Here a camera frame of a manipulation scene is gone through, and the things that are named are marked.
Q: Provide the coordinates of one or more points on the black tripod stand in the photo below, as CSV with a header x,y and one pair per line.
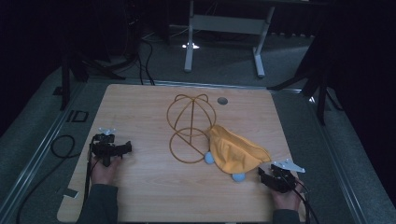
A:
x,y
81,67
314,81

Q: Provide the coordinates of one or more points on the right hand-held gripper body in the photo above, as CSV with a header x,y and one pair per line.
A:
x,y
285,177

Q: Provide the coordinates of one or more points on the black rectangular floor frame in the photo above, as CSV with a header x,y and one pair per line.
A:
x,y
70,116

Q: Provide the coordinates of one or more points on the person's right hand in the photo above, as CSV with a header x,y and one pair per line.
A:
x,y
288,199

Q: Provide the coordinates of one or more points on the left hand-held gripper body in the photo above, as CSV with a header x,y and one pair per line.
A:
x,y
104,147

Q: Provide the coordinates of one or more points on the person's left hand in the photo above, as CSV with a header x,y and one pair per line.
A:
x,y
104,172

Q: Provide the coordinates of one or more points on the yellow hat with blue ears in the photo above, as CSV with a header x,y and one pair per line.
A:
x,y
236,152

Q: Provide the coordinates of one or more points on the grey table grommet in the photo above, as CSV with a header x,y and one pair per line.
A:
x,y
222,100

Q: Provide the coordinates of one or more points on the white desk frame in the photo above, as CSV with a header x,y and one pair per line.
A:
x,y
224,24

